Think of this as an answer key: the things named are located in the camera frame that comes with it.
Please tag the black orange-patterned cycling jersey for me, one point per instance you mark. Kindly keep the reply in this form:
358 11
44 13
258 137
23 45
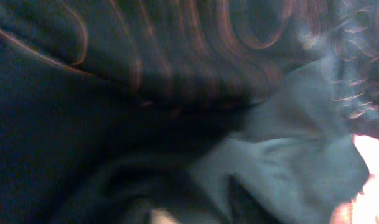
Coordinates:
185 111

